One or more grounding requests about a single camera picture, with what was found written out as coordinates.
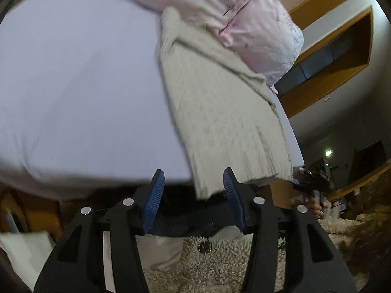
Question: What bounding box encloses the beige knitted garment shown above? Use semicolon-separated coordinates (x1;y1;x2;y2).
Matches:
159;7;293;199

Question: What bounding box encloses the person's right hand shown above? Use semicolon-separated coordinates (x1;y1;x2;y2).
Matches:
305;197;331;219

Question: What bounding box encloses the white paper sheet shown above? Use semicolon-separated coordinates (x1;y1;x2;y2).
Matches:
1;231;54;290

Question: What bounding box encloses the cream fleece jacket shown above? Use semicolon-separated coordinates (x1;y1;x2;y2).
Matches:
142;209;391;293

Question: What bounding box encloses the pink patterned pillow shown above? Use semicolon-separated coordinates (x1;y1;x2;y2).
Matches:
133;0;304;86

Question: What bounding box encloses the wooden wall shelf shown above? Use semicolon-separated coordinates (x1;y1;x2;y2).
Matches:
278;0;374;118

